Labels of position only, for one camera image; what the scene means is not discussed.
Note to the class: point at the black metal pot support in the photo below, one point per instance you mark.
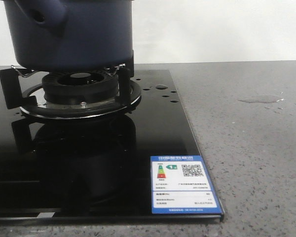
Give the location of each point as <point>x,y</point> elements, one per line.
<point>32,103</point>

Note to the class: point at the dark blue cooking pot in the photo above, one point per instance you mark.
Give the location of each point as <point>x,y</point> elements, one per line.
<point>70,35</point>

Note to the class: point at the blue energy label sticker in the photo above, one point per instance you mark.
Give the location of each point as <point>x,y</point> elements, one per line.
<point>182,185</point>

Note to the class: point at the black glass gas stove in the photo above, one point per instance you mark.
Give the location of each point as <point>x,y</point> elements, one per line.
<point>95,171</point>

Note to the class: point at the black round gas burner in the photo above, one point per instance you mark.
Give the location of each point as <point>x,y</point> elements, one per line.
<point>72,88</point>

